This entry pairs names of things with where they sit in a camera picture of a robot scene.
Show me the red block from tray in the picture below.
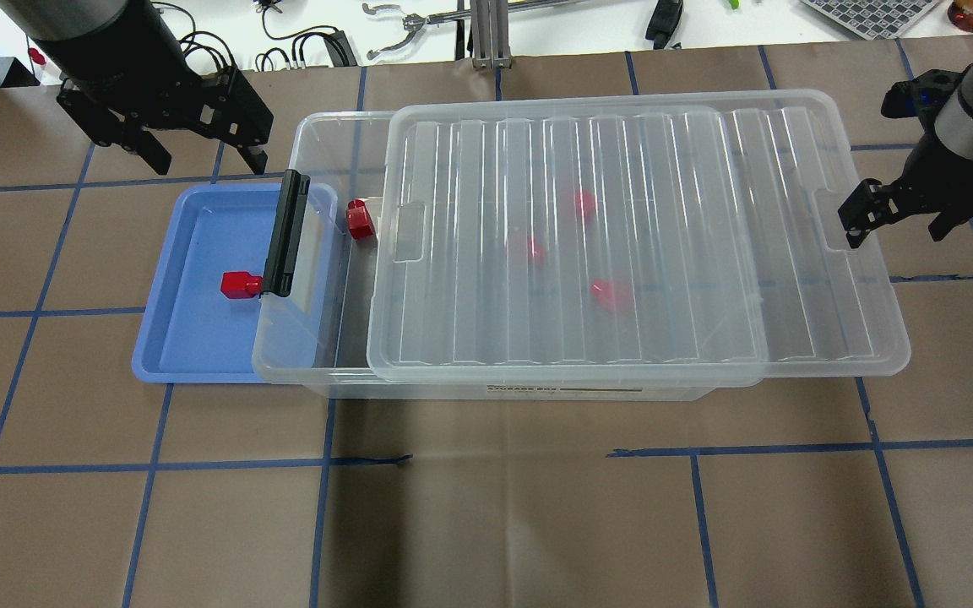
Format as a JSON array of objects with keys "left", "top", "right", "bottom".
[{"left": 220, "top": 272, "right": 264, "bottom": 300}]

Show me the clear plastic box lid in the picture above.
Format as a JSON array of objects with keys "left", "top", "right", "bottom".
[{"left": 366, "top": 89, "right": 910, "bottom": 388}]

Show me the red block centre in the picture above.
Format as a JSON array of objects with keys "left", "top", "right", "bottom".
[{"left": 506, "top": 231, "right": 546, "bottom": 267}]

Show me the red block upper middle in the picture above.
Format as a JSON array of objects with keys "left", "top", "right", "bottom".
[{"left": 572, "top": 189, "right": 598, "bottom": 225}]

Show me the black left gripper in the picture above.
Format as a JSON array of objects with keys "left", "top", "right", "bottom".
[{"left": 57, "top": 66, "right": 274, "bottom": 176}]

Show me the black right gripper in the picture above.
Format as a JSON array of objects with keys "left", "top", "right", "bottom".
[{"left": 838, "top": 144, "right": 973, "bottom": 249}]

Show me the aluminium frame post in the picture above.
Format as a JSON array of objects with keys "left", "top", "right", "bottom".
[{"left": 470, "top": 0, "right": 511, "bottom": 69}]

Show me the clear plastic storage box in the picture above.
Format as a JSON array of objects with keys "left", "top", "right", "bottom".
[{"left": 252, "top": 104, "right": 769, "bottom": 400}]

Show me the metal grabber tool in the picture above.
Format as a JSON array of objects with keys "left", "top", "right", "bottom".
[{"left": 361, "top": 1, "right": 571, "bottom": 61}]

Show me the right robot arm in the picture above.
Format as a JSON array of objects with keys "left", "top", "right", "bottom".
[{"left": 838, "top": 64, "right": 973, "bottom": 249}]

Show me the red block near latch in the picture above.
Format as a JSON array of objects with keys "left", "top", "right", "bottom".
[{"left": 346, "top": 198, "right": 376, "bottom": 240}]

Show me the red block lower middle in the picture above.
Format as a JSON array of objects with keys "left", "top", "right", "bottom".
[{"left": 590, "top": 280, "right": 636, "bottom": 315}]

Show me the blue plastic tray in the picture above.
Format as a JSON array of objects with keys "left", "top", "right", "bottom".
[{"left": 132, "top": 182, "right": 280, "bottom": 384}]

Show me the black box latch handle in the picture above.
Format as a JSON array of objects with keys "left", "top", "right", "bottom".
[{"left": 262, "top": 169, "right": 310, "bottom": 297}]

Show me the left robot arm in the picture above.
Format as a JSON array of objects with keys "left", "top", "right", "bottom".
[{"left": 0, "top": 1, "right": 274, "bottom": 176}]

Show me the black cable bundle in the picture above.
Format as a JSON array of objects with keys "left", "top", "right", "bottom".
[{"left": 153, "top": 0, "right": 361, "bottom": 73}]

